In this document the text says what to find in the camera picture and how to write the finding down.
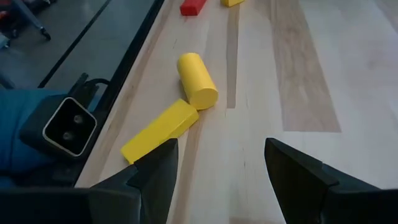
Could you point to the yellow wooden cylinder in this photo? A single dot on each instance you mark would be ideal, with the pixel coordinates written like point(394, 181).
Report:
point(197, 81)

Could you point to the yellow wooden block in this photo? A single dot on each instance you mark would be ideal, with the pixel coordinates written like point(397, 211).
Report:
point(161, 129)

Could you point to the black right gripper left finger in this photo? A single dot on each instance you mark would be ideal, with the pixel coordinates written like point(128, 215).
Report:
point(149, 193)

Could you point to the yellow wooden cube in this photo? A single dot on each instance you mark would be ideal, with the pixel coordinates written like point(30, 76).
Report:
point(231, 2)

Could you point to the wood top workbench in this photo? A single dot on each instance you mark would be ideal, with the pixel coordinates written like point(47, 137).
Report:
point(31, 18)

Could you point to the black table-level camera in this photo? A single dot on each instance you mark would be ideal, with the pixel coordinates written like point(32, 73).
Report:
point(68, 127)

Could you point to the red wooden block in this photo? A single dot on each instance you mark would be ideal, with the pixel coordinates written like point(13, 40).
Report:
point(192, 7)

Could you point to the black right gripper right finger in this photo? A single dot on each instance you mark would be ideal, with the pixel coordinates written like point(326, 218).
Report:
point(304, 193)

